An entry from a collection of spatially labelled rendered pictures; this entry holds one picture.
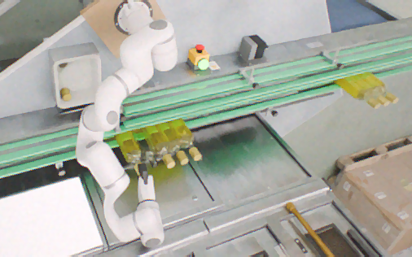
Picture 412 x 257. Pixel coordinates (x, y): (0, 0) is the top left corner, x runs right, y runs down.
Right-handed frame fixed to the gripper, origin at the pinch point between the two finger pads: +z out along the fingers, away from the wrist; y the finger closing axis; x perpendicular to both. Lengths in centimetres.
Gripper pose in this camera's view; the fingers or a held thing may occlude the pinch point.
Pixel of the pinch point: (142, 172)
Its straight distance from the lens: 156.5
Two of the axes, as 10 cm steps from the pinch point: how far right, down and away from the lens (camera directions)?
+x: -9.9, 0.5, -1.7
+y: 0.7, -7.7, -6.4
